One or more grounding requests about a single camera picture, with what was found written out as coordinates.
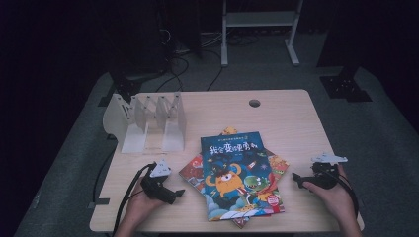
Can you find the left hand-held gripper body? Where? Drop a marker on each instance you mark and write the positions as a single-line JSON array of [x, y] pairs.
[[158, 189]]

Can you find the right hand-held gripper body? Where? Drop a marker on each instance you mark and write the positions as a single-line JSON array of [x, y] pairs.
[[326, 174]]

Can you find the colourful animal picture book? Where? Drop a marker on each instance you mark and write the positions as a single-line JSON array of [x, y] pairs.
[[192, 173]]

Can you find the blue monster picture book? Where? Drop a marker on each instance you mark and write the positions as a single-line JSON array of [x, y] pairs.
[[240, 174]]

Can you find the clear acrylic book rack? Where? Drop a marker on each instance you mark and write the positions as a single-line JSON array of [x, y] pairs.
[[145, 121]]

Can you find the person's left hand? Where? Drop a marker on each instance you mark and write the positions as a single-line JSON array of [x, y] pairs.
[[141, 207]]

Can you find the person's right hand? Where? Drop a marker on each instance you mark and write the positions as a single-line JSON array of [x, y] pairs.
[[339, 200]]

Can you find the black tape piece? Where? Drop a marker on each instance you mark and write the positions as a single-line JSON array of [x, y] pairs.
[[99, 202]]

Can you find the black stand with floor plate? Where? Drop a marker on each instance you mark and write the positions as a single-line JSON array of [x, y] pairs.
[[346, 87]]

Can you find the dark stand with base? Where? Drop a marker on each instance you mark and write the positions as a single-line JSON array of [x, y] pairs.
[[126, 87]]

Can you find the white metal stand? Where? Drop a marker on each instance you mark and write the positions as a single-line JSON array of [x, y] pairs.
[[260, 18]]

